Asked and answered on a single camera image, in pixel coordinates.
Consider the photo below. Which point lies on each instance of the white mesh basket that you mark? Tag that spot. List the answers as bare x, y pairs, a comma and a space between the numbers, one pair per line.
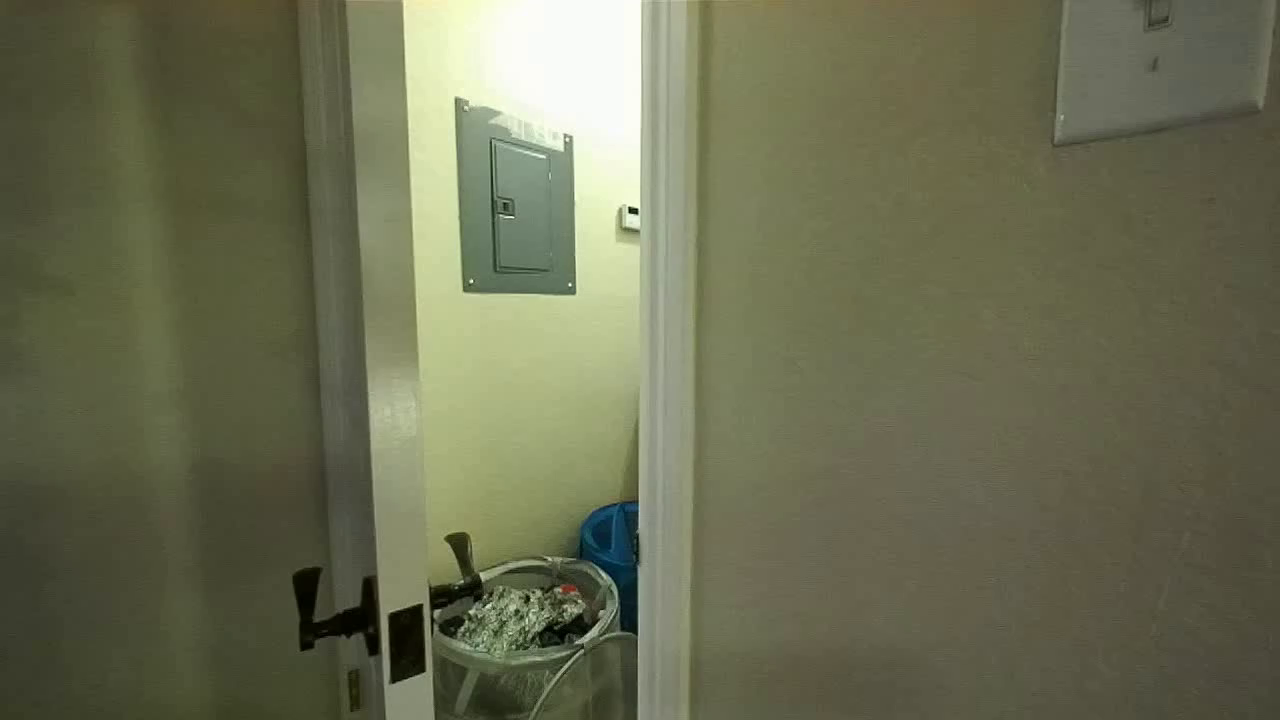
500, 675

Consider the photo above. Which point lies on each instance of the pile of clutter in basket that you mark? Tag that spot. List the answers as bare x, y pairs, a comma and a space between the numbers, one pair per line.
523, 619

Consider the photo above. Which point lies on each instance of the blue plastic bin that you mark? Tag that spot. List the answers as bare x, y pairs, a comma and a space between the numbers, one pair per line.
613, 546

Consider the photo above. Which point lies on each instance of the white door frame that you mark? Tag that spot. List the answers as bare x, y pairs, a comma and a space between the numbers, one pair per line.
667, 347

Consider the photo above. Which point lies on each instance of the small white thermostat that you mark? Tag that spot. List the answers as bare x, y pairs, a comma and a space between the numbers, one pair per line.
628, 216

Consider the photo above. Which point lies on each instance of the white panelled door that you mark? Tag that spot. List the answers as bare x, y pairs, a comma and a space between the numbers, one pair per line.
163, 333

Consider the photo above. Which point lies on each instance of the grey electrical panel box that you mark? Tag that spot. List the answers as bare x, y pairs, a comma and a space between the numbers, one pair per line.
517, 200

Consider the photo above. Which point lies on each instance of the dark door latch plate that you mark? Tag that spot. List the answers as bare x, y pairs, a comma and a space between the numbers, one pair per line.
405, 641

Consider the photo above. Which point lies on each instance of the white light switch plate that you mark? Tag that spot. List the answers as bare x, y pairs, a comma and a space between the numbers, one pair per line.
1163, 82

